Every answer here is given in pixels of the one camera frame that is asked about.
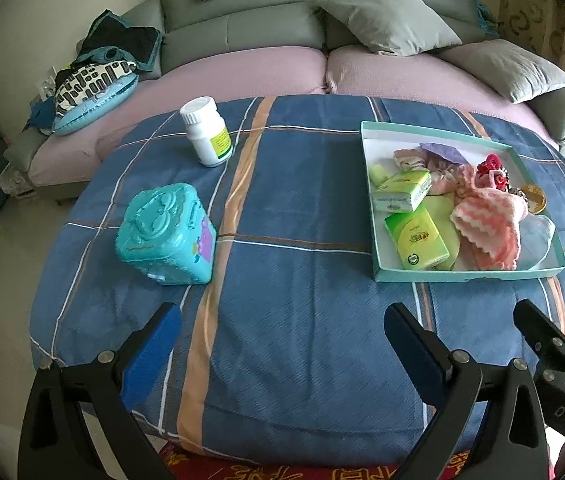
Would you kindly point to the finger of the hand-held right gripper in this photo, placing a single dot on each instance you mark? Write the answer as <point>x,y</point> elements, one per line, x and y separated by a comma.
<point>537,325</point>

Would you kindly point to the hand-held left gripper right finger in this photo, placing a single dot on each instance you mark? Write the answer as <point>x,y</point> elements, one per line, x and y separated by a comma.
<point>415,355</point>

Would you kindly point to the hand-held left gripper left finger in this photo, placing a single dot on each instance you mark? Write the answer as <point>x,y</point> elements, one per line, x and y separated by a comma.
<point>152,355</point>

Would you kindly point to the light blue white cloth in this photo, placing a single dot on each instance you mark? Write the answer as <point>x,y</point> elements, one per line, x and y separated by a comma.
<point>537,240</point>

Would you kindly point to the pink white knitted cloth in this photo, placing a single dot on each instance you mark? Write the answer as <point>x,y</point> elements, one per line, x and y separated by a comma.
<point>487,230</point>

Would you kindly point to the beige round sponge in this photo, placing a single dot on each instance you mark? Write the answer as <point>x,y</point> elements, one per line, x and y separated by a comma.
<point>535,200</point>

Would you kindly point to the green tissue packet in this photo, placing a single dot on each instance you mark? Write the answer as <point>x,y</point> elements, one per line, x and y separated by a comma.
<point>402,190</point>
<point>415,240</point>

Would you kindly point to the leopard print scrunchie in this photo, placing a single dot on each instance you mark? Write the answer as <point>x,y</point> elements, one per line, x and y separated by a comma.
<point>517,194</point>

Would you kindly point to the light green cloth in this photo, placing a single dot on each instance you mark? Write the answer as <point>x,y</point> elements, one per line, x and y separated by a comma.
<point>440,215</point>

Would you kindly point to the purple wipes packet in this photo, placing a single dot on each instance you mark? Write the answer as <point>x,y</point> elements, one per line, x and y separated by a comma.
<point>442,152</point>

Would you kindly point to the pink white scrunchie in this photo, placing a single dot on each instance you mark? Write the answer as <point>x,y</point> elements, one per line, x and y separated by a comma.
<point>412,157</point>

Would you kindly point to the teal white shallow box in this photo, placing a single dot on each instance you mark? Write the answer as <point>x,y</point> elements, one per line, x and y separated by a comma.
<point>387,137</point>

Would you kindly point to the blue plaid blanket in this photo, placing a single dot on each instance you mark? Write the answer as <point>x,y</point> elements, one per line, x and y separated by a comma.
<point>302,310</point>

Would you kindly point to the teal toy box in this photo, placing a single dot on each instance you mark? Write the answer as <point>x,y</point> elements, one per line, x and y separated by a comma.
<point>162,230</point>

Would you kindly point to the red printed floor mat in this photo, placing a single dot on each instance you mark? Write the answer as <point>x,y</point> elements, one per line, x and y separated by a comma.
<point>312,472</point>

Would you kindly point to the white plastic bottle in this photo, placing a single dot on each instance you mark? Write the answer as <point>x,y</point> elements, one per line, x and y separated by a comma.
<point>210,140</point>

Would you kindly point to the grey square pillow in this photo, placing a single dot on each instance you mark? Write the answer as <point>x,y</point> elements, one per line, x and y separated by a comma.
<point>387,15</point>
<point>507,70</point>

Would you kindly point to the light blue inflatable pillow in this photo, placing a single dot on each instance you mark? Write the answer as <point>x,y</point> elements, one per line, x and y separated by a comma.
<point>82,120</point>

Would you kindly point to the dark teal cloth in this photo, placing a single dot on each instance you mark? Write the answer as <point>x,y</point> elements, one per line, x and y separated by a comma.
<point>42,112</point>

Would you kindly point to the black white patterned cushion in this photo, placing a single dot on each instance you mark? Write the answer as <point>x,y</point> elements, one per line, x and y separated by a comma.
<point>87,85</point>

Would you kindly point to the pink sofa seat cover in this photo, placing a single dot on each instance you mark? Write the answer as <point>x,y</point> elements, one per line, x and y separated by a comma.
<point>212,75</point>
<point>387,75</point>

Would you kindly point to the black folded clothes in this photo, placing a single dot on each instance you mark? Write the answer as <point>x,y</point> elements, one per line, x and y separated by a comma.
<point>122,40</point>

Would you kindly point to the grey sofa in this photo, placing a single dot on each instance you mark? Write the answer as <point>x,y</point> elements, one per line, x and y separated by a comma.
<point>242,30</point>

